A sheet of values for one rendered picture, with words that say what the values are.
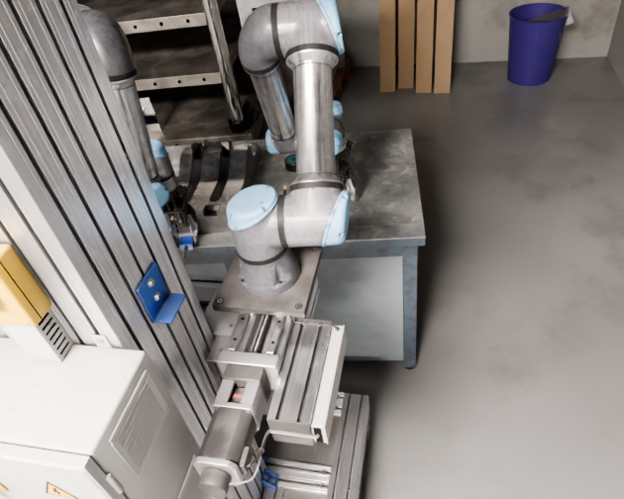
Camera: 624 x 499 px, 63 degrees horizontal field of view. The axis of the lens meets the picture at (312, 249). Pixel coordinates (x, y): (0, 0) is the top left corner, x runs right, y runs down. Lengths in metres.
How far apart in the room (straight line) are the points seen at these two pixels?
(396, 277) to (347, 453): 0.63
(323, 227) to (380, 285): 0.86
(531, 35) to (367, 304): 2.84
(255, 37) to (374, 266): 0.93
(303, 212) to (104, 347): 0.45
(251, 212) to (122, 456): 0.50
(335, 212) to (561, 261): 1.93
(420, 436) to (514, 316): 0.75
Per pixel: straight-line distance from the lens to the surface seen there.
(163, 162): 1.56
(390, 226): 1.70
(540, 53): 4.37
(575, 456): 2.20
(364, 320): 2.02
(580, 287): 2.73
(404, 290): 1.90
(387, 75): 4.39
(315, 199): 1.05
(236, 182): 1.87
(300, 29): 1.16
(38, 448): 0.90
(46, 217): 0.77
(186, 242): 1.74
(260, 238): 1.08
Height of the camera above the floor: 1.88
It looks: 41 degrees down
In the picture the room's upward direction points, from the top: 10 degrees counter-clockwise
